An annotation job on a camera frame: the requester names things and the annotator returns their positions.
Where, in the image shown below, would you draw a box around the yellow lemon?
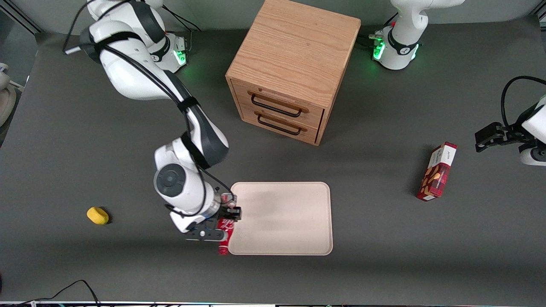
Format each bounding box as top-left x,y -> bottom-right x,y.
86,206 -> 110,225

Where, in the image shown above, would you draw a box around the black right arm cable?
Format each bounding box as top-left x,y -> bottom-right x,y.
63,0 -> 234,216

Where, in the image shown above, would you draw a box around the wooden drawer cabinet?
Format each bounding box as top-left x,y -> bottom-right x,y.
225,0 -> 362,147

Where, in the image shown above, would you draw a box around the black left base cables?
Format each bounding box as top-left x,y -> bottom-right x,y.
357,13 -> 399,48

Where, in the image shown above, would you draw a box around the black right base cables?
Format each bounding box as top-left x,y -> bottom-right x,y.
162,5 -> 202,55

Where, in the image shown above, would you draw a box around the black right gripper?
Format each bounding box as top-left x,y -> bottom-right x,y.
204,206 -> 243,232

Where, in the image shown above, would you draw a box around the aluminium frame rail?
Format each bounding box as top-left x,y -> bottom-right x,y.
0,0 -> 43,35

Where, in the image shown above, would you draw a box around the beige plastic tray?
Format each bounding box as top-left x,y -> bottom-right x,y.
227,182 -> 334,256

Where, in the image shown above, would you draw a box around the black floor cable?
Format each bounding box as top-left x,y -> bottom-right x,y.
0,279 -> 101,307

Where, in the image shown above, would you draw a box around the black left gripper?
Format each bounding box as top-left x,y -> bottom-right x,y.
475,114 -> 534,153

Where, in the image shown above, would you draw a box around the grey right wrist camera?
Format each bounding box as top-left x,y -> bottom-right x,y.
185,229 -> 227,243

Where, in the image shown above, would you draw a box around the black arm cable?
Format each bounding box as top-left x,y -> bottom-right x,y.
500,75 -> 546,127
63,0 -> 234,216

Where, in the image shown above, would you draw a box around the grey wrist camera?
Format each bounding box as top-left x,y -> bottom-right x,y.
185,229 -> 227,243
519,144 -> 546,167

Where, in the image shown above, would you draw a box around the black drawer handle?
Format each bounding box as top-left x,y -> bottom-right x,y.
250,94 -> 303,118
256,113 -> 302,136

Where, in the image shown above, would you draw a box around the beige round stand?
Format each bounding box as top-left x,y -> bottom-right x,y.
0,63 -> 17,127

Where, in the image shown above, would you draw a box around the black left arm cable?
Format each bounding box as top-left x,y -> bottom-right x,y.
500,75 -> 546,127

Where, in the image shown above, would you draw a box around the red snack box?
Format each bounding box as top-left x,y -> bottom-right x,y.
416,142 -> 458,202

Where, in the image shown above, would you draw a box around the red coke bottle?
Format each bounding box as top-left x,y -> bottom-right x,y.
218,194 -> 236,256

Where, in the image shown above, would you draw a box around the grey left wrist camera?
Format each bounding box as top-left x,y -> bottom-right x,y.
519,144 -> 546,167

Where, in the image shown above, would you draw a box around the black base cables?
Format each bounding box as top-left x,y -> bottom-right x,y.
162,5 -> 202,55
357,13 -> 399,48

